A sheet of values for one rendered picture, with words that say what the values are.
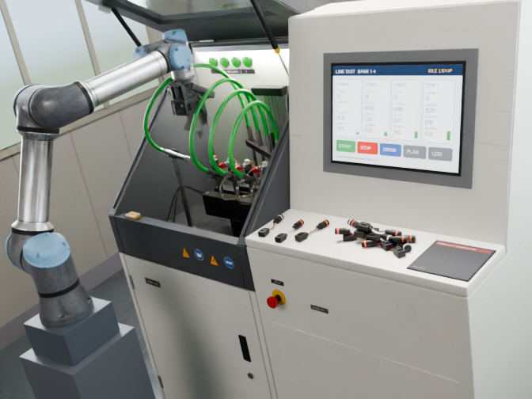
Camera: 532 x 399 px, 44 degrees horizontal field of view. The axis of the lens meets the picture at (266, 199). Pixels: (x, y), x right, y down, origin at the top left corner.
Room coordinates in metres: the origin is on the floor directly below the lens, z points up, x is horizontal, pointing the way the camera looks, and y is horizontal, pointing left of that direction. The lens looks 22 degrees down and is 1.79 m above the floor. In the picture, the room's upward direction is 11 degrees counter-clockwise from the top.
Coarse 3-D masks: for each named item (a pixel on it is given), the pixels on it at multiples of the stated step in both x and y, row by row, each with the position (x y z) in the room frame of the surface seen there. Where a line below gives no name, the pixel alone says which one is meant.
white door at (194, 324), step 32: (128, 256) 2.21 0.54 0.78; (160, 288) 2.11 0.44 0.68; (192, 288) 1.97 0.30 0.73; (224, 288) 1.86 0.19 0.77; (160, 320) 2.15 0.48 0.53; (192, 320) 2.00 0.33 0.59; (224, 320) 1.88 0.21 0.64; (160, 352) 2.19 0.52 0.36; (192, 352) 2.04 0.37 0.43; (224, 352) 1.91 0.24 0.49; (256, 352) 1.79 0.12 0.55; (160, 384) 2.23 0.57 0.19; (192, 384) 2.08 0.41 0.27; (224, 384) 1.94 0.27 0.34; (256, 384) 1.82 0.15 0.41
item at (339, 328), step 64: (384, 0) 1.98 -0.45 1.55; (448, 0) 1.73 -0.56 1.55; (512, 0) 1.54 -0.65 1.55; (320, 64) 1.90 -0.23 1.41; (512, 64) 1.50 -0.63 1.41; (320, 128) 1.87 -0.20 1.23; (512, 128) 1.48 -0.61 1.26; (320, 192) 1.84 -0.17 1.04; (384, 192) 1.68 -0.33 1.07; (448, 192) 1.55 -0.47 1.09; (512, 192) 1.46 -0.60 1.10; (256, 256) 1.73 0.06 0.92; (512, 256) 1.45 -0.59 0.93; (320, 320) 1.59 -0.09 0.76; (384, 320) 1.43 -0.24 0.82; (448, 320) 1.30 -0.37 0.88; (512, 320) 1.44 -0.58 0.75; (320, 384) 1.61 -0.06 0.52; (384, 384) 1.45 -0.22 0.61; (448, 384) 1.31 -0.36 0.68; (512, 384) 1.42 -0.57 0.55
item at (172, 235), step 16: (128, 224) 2.17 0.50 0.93; (144, 224) 2.10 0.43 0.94; (160, 224) 2.06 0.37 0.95; (176, 224) 2.03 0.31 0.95; (128, 240) 2.19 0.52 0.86; (144, 240) 2.12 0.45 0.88; (160, 240) 2.05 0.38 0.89; (176, 240) 1.99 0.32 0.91; (192, 240) 1.93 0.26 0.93; (208, 240) 1.87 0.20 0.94; (224, 240) 1.83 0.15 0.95; (144, 256) 2.14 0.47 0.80; (160, 256) 2.07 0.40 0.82; (176, 256) 2.01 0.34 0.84; (192, 256) 1.94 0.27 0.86; (192, 272) 1.96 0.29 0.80; (208, 272) 1.90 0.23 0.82; (224, 272) 1.84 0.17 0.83; (240, 272) 1.79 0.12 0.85
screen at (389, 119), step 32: (352, 64) 1.82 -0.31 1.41; (384, 64) 1.75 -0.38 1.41; (416, 64) 1.68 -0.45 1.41; (448, 64) 1.61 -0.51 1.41; (352, 96) 1.80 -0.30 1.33; (384, 96) 1.73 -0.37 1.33; (416, 96) 1.66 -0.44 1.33; (448, 96) 1.60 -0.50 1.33; (352, 128) 1.79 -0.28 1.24; (384, 128) 1.71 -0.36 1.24; (416, 128) 1.64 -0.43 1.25; (448, 128) 1.58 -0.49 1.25; (352, 160) 1.77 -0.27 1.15; (384, 160) 1.70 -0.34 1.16; (416, 160) 1.63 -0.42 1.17; (448, 160) 1.57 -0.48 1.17
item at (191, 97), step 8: (184, 80) 2.12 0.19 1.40; (192, 80) 2.13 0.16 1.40; (176, 88) 2.12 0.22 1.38; (184, 88) 2.13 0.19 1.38; (176, 96) 2.12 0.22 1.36; (184, 96) 2.12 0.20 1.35; (192, 96) 2.14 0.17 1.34; (200, 96) 2.15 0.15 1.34; (176, 104) 2.12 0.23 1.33; (184, 104) 2.09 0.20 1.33; (192, 104) 2.12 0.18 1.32; (176, 112) 2.14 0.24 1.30; (184, 112) 2.10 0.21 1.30; (192, 112) 2.11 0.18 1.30
